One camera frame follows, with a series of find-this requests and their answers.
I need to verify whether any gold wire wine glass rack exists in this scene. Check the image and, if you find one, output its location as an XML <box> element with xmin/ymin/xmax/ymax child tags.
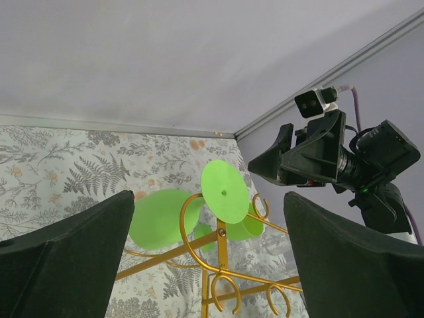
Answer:
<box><xmin>114</xmin><ymin>193</ymin><xmax>304</xmax><ymax>318</ymax></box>

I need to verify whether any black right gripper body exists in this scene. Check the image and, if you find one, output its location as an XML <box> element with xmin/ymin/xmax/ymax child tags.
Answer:
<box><xmin>291</xmin><ymin>111</ymin><xmax>418</xmax><ymax>195</ymax></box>

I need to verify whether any green wine glass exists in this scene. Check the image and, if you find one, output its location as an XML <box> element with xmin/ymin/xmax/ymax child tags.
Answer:
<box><xmin>129</xmin><ymin>160</ymin><xmax>250</xmax><ymax>251</ymax></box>
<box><xmin>194</xmin><ymin>216</ymin><xmax>264</xmax><ymax>241</ymax></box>

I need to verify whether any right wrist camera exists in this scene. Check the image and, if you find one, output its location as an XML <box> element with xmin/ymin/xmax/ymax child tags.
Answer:
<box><xmin>294</xmin><ymin>87</ymin><xmax>339</xmax><ymax>119</ymax></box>

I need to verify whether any aluminium frame post right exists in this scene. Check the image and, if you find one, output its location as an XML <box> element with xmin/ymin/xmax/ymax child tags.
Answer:
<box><xmin>234</xmin><ymin>8</ymin><xmax>423</xmax><ymax>141</ymax></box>

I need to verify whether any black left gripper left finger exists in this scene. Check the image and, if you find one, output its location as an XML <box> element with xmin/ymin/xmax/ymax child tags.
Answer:
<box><xmin>1</xmin><ymin>191</ymin><xmax>134</xmax><ymax>317</ymax></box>

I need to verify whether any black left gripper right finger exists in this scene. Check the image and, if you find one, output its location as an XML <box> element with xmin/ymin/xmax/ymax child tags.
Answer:
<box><xmin>284</xmin><ymin>191</ymin><xmax>423</xmax><ymax>317</ymax></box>

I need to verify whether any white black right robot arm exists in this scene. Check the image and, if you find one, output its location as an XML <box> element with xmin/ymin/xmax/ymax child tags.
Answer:
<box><xmin>248</xmin><ymin>109</ymin><xmax>421</xmax><ymax>235</ymax></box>

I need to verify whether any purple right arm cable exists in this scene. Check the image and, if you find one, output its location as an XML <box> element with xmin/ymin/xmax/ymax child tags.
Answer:
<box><xmin>337</xmin><ymin>84</ymin><xmax>424</xmax><ymax>246</ymax></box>

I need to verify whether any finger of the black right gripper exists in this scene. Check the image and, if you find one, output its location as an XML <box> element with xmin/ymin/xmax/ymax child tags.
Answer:
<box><xmin>248</xmin><ymin>123</ymin><xmax>293</xmax><ymax>182</ymax></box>
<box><xmin>281</xmin><ymin>111</ymin><xmax>346</xmax><ymax>183</ymax></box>

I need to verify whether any floral patterned table cloth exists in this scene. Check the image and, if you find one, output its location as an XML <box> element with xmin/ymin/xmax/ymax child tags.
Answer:
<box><xmin>1</xmin><ymin>125</ymin><xmax>298</xmax><ymax>317</ymax></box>

